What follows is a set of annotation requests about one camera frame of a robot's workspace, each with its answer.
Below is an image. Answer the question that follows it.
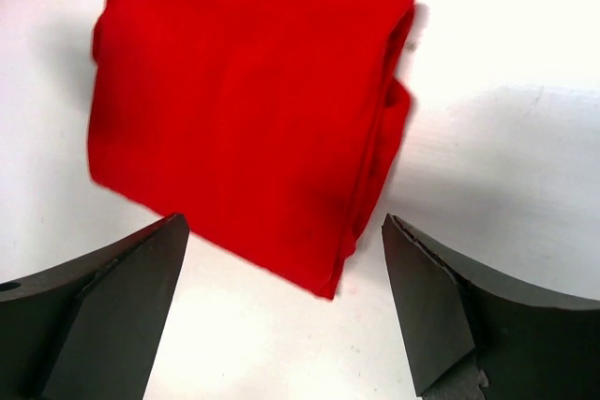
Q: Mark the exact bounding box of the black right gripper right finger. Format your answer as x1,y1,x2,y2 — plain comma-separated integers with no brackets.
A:
382,215,599,399

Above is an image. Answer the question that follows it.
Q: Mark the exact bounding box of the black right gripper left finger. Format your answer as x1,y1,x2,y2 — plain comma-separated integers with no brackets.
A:
1,214,189,400

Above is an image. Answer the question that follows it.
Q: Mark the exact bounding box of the red t shirt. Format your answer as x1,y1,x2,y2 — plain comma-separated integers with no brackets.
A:
87,0,415,299

